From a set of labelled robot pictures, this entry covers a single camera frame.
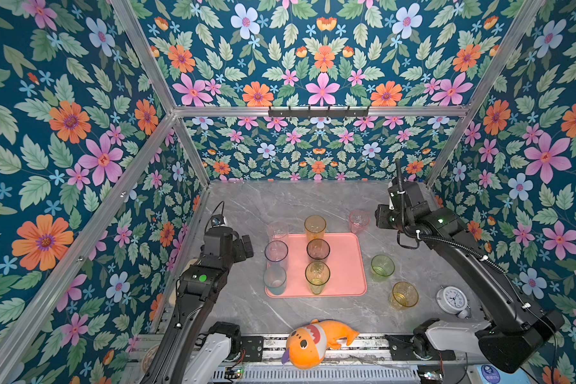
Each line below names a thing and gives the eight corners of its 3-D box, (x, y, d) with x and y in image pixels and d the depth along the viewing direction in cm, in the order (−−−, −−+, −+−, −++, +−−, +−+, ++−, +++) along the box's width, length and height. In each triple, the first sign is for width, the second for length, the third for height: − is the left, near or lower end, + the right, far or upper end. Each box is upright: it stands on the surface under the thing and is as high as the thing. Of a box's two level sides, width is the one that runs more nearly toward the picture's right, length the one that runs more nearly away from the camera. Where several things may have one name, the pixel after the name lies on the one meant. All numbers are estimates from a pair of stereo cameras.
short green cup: (370, 283, 89) (375, 274, 83) (367, 264, 94) (371, 254, 87) (391, 283, 89) (397, 274, 83) (386, 264, 94) (392, 254, 87)
